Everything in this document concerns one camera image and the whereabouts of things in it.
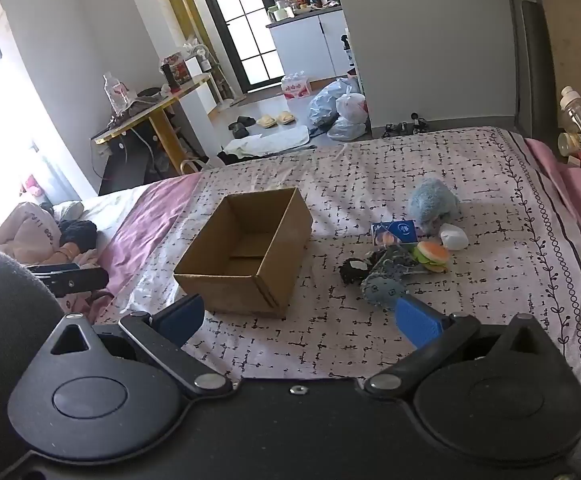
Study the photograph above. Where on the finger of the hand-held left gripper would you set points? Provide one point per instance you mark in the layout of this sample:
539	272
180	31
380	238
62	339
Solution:
78	280

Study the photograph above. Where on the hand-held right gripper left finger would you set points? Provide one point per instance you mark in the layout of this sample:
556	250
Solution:
180	317

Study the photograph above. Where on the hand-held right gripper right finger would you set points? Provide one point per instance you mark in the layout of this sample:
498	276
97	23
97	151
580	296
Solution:
415	322

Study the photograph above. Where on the blue-grey round plush toy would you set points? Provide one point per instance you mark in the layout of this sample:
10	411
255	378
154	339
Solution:
383	290

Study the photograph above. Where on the grey patterned soft toy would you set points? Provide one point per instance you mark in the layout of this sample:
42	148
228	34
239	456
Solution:
395	260

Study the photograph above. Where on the hamburger plush toy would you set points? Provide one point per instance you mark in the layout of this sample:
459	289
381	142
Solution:
433	255

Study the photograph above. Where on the black and white plush toy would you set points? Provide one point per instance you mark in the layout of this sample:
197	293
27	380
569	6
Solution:
353	271

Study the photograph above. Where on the small blue printed carton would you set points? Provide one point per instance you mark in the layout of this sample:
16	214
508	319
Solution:
395	232

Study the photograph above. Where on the white soft pouch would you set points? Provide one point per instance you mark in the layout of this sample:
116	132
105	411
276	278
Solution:
454	237

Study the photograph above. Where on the brown cardboard box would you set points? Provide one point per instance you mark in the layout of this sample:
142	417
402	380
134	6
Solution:
275	260

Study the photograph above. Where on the fluffy light blue sock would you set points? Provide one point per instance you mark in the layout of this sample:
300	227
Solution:
433	205

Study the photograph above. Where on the dark cloth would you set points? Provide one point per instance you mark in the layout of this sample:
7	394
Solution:
78	234

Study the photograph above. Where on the pink clothing pile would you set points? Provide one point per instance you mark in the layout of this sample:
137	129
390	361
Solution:
25	232

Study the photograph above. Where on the white pillow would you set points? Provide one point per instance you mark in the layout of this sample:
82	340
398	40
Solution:
110	210

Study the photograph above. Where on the white patterned bed sheet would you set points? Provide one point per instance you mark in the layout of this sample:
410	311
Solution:
350	185

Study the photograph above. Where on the clear water bottle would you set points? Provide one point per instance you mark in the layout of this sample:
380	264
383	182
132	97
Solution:
114	92

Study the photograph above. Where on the yellow wooden desk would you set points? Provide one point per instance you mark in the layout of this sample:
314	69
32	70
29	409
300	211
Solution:
165	105

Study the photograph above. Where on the white floor towel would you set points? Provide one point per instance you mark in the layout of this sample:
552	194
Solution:
270	142

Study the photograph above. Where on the black slipper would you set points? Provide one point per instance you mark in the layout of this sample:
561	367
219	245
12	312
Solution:
240	126

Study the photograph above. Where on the pale plastic bag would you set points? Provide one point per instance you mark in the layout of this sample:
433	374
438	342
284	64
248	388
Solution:
345	129

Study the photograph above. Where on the yellow slipper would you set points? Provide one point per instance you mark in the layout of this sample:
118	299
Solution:
266	121
286	118

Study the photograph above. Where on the pink blanket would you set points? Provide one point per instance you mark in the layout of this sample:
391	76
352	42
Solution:
580	185

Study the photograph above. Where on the white plastic bag red print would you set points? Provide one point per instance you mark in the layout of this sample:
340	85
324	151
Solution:
353	107

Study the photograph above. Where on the red printed box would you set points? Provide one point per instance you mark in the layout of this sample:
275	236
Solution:
176	69

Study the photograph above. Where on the small yellow label jar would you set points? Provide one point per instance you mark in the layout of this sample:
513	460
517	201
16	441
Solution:
569	144

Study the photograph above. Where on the grey-blue plastic bag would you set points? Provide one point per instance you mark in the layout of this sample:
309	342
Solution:
325	102

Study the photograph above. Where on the pink pack of bottles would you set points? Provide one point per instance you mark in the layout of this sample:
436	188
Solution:
296	85

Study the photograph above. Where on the white kitchen cabinet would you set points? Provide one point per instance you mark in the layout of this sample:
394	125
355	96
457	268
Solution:
310	45

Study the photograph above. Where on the black framed glass door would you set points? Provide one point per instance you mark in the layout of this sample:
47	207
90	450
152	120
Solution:
240	20

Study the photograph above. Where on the brown headboard panel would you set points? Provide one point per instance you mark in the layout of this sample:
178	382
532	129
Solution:
575	35

